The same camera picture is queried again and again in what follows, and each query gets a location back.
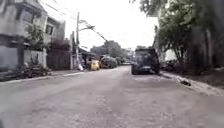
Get distant trees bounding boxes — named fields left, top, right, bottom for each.
left=89, top=39, right=134, bottom=59

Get yellow vehicle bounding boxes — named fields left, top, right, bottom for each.
left=89, top=59, right=101, bottom=72

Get low shed building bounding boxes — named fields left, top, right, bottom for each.
left=78, top=46, right=101, bottom=69

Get dark SUV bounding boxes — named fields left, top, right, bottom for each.
left=130, top=47, right=161, bottom=76

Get grey asphalt road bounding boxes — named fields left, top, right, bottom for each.
left=0, top=64, right=224, bottom=128

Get utility pole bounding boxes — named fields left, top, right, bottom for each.
left=74, top=12, right=82, bottom=69

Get pale concrete sidewalk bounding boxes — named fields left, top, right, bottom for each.
left=0, top=68, right=84, bottom=84

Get dark metal gate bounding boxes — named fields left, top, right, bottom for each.
left=46, top=39, right=72, bottom=71

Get large leafy tree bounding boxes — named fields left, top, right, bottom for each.
left=138, top=0, right=214, bottom=73

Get small tree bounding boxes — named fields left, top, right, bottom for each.
left=24, top=23, right=48, bottom=52

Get concrete kerb strip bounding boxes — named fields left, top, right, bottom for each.
left=159, top=68, right=224, bottom=98

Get grey multi-storey building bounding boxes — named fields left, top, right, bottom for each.
left=0, top=0, right=68, bottom=71

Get overhead wires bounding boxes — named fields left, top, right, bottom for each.
left=39, top=0, right=111, bottom=44

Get bushes by wall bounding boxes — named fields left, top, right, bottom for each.
left=19, top=61, right=53, bottom=79

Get pale boundary wall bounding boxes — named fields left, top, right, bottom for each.
left=0, top=44, right=48, bottom=71

